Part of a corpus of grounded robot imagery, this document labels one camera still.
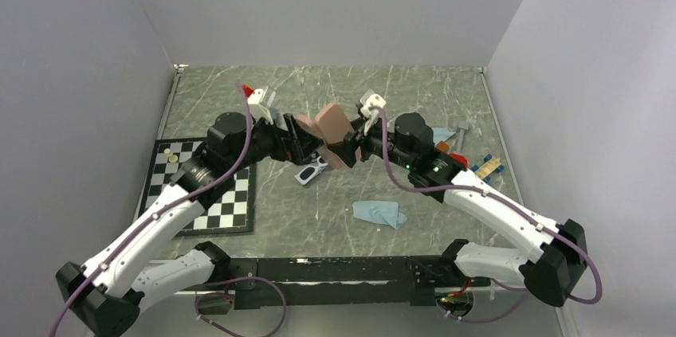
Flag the wooden toy car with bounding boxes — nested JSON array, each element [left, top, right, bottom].
[[471, 154, 505, 183]]

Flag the purple cable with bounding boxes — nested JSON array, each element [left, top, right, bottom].
[[369, 104, 603, 324], [49, 84, 289, 337]]

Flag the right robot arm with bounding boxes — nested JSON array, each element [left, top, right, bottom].
[[328, 109, 603, 307]]

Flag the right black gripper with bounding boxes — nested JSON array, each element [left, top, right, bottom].
[[328, 114, 415, 171]]

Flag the pink glasses case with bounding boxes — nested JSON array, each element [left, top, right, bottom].
[[293, 102, 353, 169]]

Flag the grey toy hammer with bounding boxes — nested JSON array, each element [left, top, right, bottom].
[[455, 121, 470, 153]]

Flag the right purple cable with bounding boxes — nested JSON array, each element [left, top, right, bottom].
[[369, 104, 603, 324]]

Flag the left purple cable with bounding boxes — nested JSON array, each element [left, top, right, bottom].
[[49, 84, 289, 337]]

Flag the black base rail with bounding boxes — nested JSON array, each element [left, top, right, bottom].
[[228, 256, 489, 310]]

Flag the black white chessboard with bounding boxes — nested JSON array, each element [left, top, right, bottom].
[[132, 137, 254, 241]]

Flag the white frame sunglasses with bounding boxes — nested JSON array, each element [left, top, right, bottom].
[[295, 159, 328, 186]]

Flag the blue cleaning cloth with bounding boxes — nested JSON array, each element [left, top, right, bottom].
[[352, 201, 408, 229]]

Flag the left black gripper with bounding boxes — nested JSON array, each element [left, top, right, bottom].
[[228, 112, 322, 174]]

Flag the blue orange toy block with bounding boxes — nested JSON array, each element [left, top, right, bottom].
[[435, 141, 450, 154]]

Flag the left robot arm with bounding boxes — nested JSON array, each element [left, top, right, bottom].
[[56, 112, 324, 336]]

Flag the red toy block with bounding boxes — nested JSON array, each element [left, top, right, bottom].
[[450, 153, 468, 167]]

